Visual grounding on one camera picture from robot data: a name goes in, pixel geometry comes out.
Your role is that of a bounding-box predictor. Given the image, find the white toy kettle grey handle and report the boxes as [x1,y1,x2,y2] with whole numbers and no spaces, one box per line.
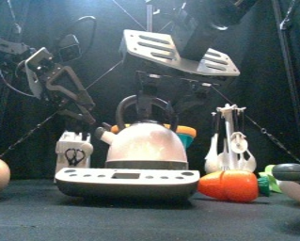
[93,94,189,170]

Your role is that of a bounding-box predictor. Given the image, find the white toy knife block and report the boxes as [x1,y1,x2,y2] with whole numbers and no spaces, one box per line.
[53,129,96,174]

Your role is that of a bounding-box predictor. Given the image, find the teal basket orange rim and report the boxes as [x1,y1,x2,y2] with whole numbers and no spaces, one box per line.
[109,123,199,151]

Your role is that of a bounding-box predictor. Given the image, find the thin diagonal brace rod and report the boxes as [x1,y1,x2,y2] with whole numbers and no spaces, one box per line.
[0,60,124,160]
[209,85,300,165]

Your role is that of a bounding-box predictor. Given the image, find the black toy scissors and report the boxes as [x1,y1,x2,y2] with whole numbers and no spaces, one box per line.
[64,148,86,168]

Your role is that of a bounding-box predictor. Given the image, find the white toy utensil rack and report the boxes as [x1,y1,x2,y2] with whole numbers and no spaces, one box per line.
[215,103,247,172]

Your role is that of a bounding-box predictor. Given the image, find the white round toy utensil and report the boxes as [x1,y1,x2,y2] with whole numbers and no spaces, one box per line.
[229,131,249,155]

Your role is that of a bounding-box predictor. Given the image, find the white toy ladle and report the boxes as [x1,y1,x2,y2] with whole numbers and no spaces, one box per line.
[237,107,259,173]

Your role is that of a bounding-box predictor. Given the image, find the orange toy carrot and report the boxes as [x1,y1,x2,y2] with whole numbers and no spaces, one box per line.
[196,169,271,203]

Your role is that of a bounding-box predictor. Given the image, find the light green cut toy vegetable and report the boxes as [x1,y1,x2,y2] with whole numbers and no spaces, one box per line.
[257,164,284,194]

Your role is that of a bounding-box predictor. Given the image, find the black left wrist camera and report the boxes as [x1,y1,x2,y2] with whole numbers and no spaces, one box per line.
[54,33,82,63]

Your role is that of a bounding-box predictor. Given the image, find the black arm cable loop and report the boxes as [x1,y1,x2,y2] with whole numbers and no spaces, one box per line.
[65,15,97,49]

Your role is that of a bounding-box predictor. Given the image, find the white toy spoon black handle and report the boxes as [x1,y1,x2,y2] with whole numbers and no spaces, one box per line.
[204,111,221,174]

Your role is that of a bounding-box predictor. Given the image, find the black frame pole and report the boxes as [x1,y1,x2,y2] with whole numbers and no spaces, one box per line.
[269,0,300,158]

